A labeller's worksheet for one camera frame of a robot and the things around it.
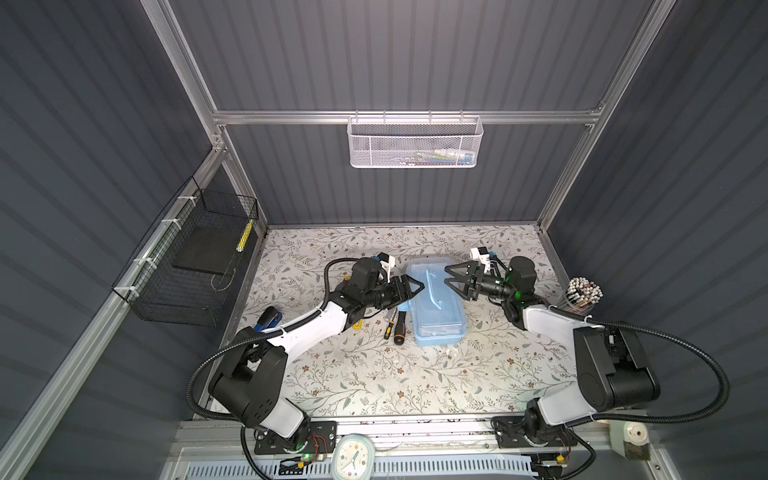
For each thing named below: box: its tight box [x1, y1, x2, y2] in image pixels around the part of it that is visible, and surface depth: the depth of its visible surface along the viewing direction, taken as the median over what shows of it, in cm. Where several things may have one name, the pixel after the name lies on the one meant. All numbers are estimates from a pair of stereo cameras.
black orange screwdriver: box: [394, 311, 407, 346], surface depth 92 cm
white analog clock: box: [331, 433, 376, 480], surface depth 70 cm
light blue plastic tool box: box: [398, 256, 468, 347], surface depth 86 cm
